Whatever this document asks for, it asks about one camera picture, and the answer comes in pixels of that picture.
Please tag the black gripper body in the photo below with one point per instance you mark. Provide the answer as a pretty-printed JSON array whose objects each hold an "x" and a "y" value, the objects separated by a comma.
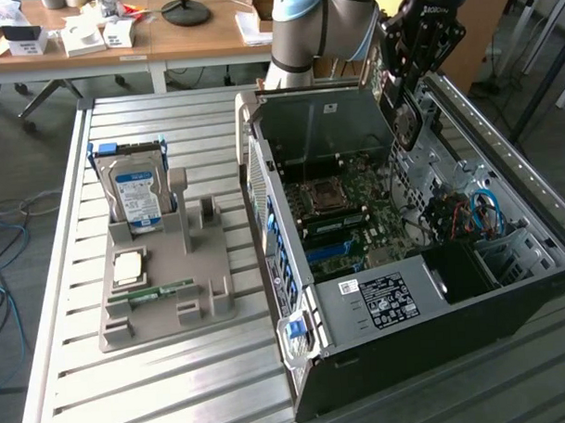
[{"x": 435, "y": 4}]

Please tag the graphics card with metal bracket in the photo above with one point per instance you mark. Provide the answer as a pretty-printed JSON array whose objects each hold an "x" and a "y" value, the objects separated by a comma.
[{"x": 407, "y": 123}]

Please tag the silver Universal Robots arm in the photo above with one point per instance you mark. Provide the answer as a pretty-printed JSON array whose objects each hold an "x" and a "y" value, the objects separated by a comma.
[{"x": 299, "y": 34}]

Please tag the wooden cabinet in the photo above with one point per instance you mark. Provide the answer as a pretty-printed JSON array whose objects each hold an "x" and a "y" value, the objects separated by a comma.
[{"x": 482, "y": 23}]

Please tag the white paper stack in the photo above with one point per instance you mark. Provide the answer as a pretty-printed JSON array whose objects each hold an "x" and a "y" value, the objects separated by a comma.
[{"x": 253, "y": 31}]

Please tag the metal CPU socket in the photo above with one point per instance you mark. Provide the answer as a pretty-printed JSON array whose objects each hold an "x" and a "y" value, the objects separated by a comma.
[{"x": 326, "y": 197}]

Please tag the wooden desk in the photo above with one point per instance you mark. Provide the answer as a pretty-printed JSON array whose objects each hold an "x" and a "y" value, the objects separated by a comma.
[
  {"x": 54, "y": 58},
  {"x": 221, "y": 37}
]

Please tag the green motherboard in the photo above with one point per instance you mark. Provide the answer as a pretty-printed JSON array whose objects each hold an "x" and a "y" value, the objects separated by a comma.
[{"x": 385, "y": 217}]

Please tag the green RAM stick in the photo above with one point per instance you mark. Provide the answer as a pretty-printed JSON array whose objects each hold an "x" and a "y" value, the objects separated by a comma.
[
  {"x": 334, "y": 223},
  {"x": 148, "y": 294}
]

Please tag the black round lamp base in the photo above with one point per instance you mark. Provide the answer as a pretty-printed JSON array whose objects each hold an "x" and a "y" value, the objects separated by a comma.
[{"x": 185, "y": 14}]

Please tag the blue slot clip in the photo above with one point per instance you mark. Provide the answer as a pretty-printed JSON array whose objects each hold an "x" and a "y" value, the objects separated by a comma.
[
  {"x": 270, "y": 221},
  {"x": 283, "y": 270}
]

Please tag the long PCIe expansion slot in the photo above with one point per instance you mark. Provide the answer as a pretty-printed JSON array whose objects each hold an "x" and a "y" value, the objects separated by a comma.
[{"x": 328, "y": 252}]

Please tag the metal disk bay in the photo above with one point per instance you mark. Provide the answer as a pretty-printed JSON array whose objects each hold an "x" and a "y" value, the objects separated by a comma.
[{"x": 521, "y": 254}]

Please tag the black plastic shroud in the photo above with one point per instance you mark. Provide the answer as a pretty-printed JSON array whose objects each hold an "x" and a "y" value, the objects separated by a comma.
[{"x": 461, "y": 270}]

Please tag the small white box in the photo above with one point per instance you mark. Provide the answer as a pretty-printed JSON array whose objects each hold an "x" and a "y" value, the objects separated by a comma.
[{"x": 118, "y": 38}]

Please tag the grey power supply housing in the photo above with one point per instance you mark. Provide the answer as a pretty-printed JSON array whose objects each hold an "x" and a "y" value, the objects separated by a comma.
[{"x": 341, "y": 311}]

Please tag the clear plastic bag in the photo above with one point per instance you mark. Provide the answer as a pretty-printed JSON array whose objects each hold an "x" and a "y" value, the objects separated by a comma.
[{"x": 103, "y": 4}]

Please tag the hard disk in blue caddy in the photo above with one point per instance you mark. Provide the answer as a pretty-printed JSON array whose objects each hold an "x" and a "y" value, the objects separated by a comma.
[{"x": 136, "y": 198}]

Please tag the blue case latch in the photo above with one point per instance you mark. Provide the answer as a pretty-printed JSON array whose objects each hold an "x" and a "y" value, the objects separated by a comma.
[{"x": 297, "y": 327}]

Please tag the open white box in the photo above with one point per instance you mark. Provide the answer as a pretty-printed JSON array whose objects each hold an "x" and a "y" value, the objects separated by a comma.
[{"x": 84, "y": 46}]

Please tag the tape roll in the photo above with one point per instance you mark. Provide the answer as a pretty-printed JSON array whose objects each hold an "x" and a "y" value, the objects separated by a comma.
[{"x": 76, "y": 0}]

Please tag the grey plastic parts rack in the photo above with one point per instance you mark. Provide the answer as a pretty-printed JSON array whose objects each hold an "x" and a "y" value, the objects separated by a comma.
[{"x": 168, "y": 271}]

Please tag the open black PC case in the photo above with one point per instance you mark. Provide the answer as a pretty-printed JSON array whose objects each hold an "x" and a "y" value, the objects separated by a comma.
[{"x": 408, "y": 365}]

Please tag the metal cup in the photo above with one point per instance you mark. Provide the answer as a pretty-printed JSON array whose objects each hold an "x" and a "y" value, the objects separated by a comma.
[{"x": 53, "y": 2}]

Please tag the silver CPU chip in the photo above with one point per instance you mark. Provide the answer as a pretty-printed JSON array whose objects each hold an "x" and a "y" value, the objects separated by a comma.
[{"x": 129, "y": 268}]

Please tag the white box with black lid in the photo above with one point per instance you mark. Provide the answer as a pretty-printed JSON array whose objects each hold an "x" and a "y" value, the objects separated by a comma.
[{"x": 26, "y": 46}]

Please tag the loose paper pile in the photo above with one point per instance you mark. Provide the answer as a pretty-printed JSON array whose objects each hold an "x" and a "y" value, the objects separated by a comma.
[{"x": 1, "y": 12}]

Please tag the dark metal partition frame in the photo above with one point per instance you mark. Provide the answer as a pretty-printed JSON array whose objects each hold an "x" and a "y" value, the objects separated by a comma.
[{"x": 541, "y": 72}]

